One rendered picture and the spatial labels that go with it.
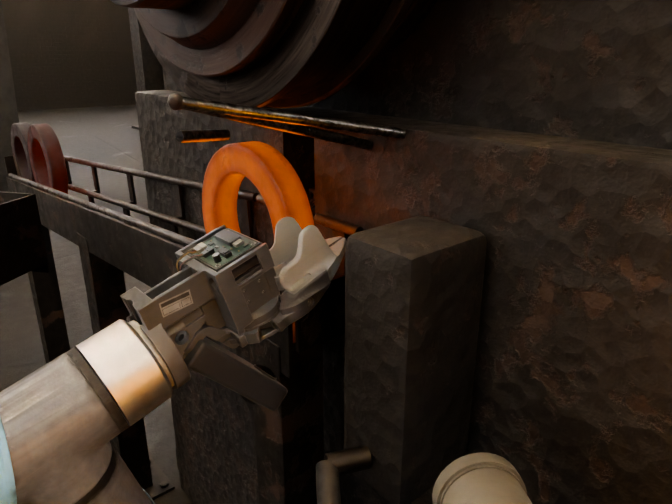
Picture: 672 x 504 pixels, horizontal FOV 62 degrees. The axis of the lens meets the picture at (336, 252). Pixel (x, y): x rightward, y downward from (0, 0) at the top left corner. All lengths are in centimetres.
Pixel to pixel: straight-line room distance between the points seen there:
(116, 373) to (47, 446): 6
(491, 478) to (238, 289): 23
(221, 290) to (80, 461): 16
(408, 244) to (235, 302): 15
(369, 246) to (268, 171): 18
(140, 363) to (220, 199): 29
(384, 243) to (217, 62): 25
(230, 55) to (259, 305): 23
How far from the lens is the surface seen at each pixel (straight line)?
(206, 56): 58
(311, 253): 51
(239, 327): 47
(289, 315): 49
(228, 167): 64
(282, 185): 57
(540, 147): 46
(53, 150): 140
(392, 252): 42
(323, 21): 46
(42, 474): 46
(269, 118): 49
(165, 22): 61
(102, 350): 45
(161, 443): 157
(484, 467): 39
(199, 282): 46
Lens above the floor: 94
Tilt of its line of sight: 20 degrees down
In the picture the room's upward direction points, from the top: straight up
